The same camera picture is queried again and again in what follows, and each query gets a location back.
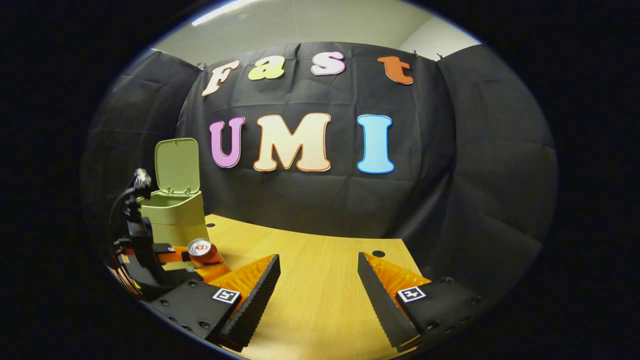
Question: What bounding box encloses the black backdrop cloth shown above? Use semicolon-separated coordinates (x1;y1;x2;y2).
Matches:
80;41;558;306

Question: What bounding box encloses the green desktop garbage bin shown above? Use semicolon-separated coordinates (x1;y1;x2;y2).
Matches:
139;137;211;248

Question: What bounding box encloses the red pop can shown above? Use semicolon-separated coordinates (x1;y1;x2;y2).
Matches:
187;238;226;267

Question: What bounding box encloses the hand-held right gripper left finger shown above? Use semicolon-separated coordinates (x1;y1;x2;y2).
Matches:
150;253;282;352

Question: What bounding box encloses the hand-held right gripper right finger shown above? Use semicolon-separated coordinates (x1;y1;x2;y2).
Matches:
357;251;488;352

